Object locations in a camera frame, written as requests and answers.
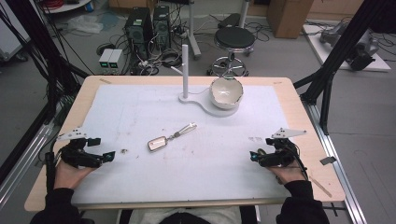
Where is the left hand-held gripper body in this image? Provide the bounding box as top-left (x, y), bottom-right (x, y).
top-left (56, 126), bottom-right (106, 170)

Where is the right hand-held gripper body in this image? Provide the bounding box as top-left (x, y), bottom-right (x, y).
top-left (257, 127), bottom-right (308, 168)

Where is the person's right hand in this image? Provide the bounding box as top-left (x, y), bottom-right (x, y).
top-left (266, 163), bottom-right (308, 186)

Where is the person's left hand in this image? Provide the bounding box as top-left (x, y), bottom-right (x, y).
top-left (53, 158), bottom-right (95, 190)

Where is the grey tape piece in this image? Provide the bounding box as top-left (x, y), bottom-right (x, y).
top-left (319, 156), bottom-right (338, 166)

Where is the thin wooden stick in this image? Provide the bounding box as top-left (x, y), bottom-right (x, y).
top-left (308, 175), bottom-right (333, 199)

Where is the white table mat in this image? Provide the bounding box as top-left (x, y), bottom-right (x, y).
top-left (70, 83), bottom-right (292, 206)

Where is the white eggshell-shaped bowl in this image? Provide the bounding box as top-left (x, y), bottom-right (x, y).
top-left (208, 77), bottom-right (244, 110)

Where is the white bench power supply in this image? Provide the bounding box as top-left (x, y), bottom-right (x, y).
top-left (107, 49), bottom-right (124, 72)
top-left (98, 48), bottom-right (115, 71)

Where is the person's torso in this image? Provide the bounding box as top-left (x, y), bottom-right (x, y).
top-left (116, 205), bottom-right (260, 224)

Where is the white floor board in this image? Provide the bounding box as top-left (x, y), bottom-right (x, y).
top-left (302, 23), bottom-right (392, 73)

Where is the white jewelry stand with pole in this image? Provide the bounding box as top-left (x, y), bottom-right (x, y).
top-left (170, 44), bottom-right (241, 119)

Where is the black round stool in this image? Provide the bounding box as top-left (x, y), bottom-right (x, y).
top-left (206, 25), bottom-right (257, 78)

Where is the clear plastic bag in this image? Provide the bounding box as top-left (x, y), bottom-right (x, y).
top-left (66, 13), bottom-right (105, 35)

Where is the large black computer tower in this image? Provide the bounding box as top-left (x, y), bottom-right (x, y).
top-left (123, 7), bottom-right (154, 63)

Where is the black device on board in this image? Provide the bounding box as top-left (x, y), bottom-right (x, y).
top-left (346, 40), bottom-right (381, 72)

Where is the brown cardboard box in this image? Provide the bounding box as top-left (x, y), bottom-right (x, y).
top-left (266, 0), bottom-right (315, 40)

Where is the grey device on board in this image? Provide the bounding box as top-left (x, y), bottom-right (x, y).
top-left (318, 21), bottom-right (351, 45)

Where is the grey wheeled stand leg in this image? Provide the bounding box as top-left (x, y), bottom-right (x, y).
top-left (186, 0), bottom-right (203, 61)

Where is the slim black computer tower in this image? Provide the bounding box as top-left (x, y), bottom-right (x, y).
top-left (151, 5), bottom-right (173, 51)

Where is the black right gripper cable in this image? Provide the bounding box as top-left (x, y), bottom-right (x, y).
top-left (290, 146), bottom-right (310, 182)

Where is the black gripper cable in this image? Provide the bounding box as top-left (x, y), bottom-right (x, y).
top-left (44, 139), bottom-right (58, 194)
top-left (290, 146), bottom-right (310, 182)

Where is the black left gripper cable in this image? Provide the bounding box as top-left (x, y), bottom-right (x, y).
top-left (44, 139), bottom-right (58, 194)

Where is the aluminium rail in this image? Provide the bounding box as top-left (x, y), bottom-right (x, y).
top-left (0, 122), bottom-right (54, 208)
top-left (302, 101), bottom-right (369, 224)

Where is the tangle of floor cables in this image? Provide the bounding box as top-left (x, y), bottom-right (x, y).
top-left (129, 46), bottom-right (185, 77)

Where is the black metal frame stand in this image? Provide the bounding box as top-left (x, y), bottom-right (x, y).
top-left (292, 0), bottom-right (396, 136)
top-left (0, 0), bottom-right (92, 181)

